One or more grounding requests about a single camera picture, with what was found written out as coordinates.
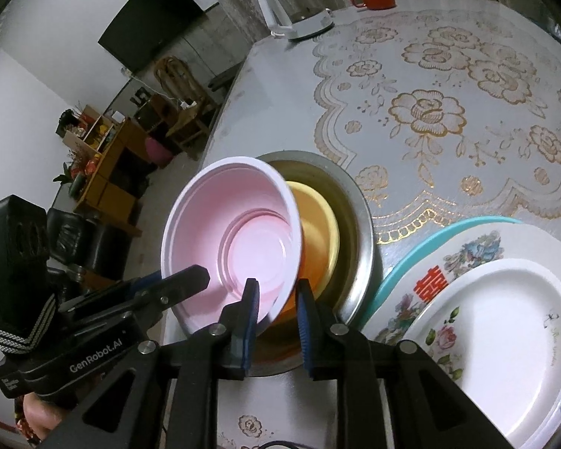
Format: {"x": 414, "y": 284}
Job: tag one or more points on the white electric kettle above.
{"x": 295, "y": 20}

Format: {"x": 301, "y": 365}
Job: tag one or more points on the wooden chair left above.
{"x": 195, "y": 106}

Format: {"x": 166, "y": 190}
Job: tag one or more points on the yellow bowl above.
{"x": 320, "y": 237}

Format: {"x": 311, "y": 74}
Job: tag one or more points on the red plastic bowl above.
{"x": 238, "y": 219}

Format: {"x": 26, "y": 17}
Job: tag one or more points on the black wall television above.
{"x": 141, "y": 29}

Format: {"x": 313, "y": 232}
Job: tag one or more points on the wooden shelf cabinet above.
{"x": 110, "y": 164}

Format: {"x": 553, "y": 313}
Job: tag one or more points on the stainless steel bowl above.
{"x": 278, "y": 349}

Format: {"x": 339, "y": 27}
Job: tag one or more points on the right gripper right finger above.
{"x": 387, "y": 396}

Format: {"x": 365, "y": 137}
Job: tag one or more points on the dark wooden bench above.
{"x": 225, "y": 80}

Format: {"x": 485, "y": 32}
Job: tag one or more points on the person left hand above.
{"x": 35, "y": 418}

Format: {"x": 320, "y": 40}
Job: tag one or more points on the white oval rose dish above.
{"x": 496, "y": 332}

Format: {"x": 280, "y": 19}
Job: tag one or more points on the large white patterned plate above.
{"x": 464, "y": 252}

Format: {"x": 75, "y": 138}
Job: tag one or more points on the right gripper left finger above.
{"x": 168, "y": 395}

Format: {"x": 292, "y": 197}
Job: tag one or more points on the turquoise round plate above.
{"x": 419, "y": 252}

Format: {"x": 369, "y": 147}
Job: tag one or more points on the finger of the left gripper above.
{"x": 149, "y": 303}
{"x": 113, "y": 295}

